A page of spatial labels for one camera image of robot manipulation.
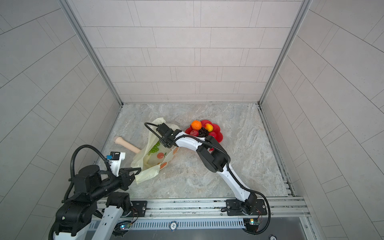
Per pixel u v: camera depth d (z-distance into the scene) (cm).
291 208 73
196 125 94
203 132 95
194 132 93
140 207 71
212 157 56
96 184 47
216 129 97
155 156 89
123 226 64
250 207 62
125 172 53
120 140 93
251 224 68
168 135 75
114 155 54
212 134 96
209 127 96
